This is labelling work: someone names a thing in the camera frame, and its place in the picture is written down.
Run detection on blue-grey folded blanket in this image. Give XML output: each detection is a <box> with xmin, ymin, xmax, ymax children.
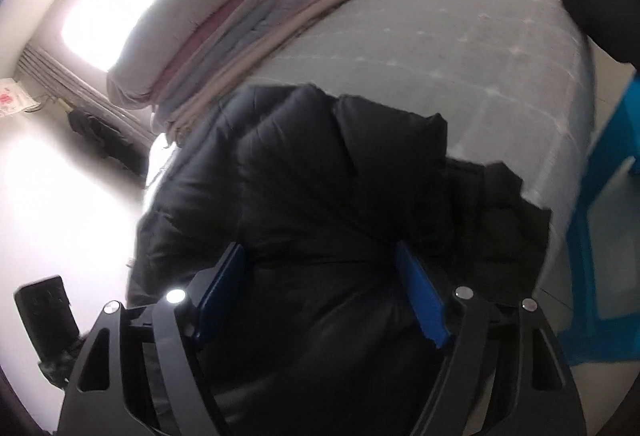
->
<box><xmin>155</xmin><ymin>0</ymin><xmax>361</xmax><ymax>117</ymax></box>

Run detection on bed with grey quilted cover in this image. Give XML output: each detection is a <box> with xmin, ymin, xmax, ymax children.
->
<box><xmin>145</xmin><ymin>0</ymin><xmax>601</xmax><ymax>297</ymax></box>

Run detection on black puffer jacket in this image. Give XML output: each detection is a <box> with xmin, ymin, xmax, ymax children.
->
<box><xmin>125</xmin><ymin>83</ymin><xmax>553</xmax><ymax>436</ymax></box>

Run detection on stack of folded blankets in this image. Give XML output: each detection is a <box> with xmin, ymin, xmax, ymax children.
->
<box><xmin>160</xmin><ymin>0</ymin><xmax>377</xmax><ymax>147</ymax></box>

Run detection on dark hanging clothes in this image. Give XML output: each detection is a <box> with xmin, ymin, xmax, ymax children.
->
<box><xmin>67</xmin><ymin>108</ymin><xmax>151</xmax><ymax>189</ymax></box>

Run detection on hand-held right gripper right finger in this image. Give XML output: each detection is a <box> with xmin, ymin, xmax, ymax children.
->
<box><xmin>395</xmin><ymin>241</ymin><xmax>586</xmax><ymax>436</ymax></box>

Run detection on bright window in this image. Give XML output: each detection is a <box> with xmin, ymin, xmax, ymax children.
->
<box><xmin>60</xmin><ymin>0</ymin><xmax>187</xmax><ymax>74</ymax></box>

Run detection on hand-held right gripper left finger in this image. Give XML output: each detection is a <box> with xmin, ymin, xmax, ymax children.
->
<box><xmin>56</xmin><ymin>243</ymin><xmax>248</xmax><ymax>436</ymax></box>

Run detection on blue plastic stool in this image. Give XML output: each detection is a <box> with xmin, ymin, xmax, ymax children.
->
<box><xmin>557</xmin><ymin>80</ymin><xmax>640</xmax><ymax>367</ymax></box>

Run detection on dark cloth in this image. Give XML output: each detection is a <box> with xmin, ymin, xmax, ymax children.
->
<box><xmin>560</xmin><ymin>0</ymin><xmax>640</xmax><ymax>66</ymax></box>

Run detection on pink folded blanket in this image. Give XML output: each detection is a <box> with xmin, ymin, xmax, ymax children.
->
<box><xmin>150</xmin><ymin>0</ymin><xmax>358</xmax><ymax>106</ymax></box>

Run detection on white printed plastic bag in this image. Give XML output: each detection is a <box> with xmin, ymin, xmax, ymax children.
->
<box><xmin>0</xmin><ymin>78</ymin><xmax>38</xmax><ymax>119</ymax></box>

